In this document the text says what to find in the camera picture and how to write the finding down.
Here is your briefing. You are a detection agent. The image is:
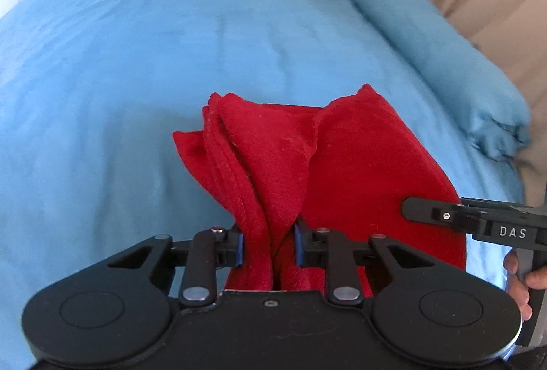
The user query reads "teal duvet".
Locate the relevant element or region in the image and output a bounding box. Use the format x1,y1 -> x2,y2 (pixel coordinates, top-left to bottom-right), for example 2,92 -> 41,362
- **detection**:
348,0 -> 533,160

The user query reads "bed with blue sheet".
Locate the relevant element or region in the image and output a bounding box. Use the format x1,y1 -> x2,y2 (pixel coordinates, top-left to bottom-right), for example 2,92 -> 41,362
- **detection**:
0,0 -> 531,370

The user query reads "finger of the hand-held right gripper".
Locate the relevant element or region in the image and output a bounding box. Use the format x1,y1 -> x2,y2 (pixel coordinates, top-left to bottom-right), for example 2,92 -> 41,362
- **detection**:
402,197 -> 476,235

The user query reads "person's right hand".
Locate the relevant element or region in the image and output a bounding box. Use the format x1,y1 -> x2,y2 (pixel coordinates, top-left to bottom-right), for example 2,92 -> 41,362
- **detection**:
503,250 -> 547,322

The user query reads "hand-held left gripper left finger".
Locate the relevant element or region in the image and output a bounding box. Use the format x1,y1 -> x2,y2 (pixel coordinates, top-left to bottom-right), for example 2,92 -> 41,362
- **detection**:
107,225 -> 245,309

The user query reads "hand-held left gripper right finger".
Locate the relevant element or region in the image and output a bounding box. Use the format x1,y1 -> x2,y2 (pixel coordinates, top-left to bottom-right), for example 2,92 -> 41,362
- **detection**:
293,217 -> 433,306

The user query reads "red towel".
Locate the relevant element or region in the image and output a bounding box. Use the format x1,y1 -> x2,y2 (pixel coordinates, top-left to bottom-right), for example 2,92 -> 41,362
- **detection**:
173,83 -> 467,292

